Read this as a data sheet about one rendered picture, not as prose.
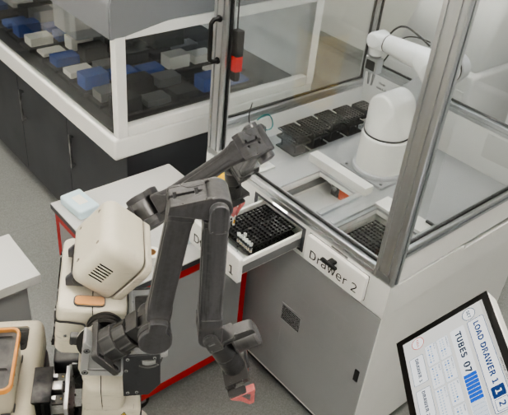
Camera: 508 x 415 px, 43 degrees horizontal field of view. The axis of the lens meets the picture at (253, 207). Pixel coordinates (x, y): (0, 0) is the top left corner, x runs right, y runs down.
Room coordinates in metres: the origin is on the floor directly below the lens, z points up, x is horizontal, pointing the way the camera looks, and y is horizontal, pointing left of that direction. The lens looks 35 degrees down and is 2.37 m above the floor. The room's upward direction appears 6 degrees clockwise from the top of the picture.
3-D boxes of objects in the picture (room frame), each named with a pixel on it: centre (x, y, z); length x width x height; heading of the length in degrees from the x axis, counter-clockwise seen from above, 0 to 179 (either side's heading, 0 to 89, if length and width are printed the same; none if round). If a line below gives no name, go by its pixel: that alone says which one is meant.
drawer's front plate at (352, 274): (1.79, -0.31, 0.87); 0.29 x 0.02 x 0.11; 43
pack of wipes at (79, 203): (2.12, 0.70, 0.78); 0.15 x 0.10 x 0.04; 48
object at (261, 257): (1.96, -0.03, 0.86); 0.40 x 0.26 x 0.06; 133
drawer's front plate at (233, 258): (1.82, 0.12, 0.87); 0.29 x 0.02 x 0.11; 43
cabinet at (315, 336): (2.32, -0.48, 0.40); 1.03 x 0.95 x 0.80; 43
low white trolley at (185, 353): (2.11, 0.41, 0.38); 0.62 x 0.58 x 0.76; 43
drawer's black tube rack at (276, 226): (1.95, -0.02, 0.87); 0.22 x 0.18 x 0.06; 133
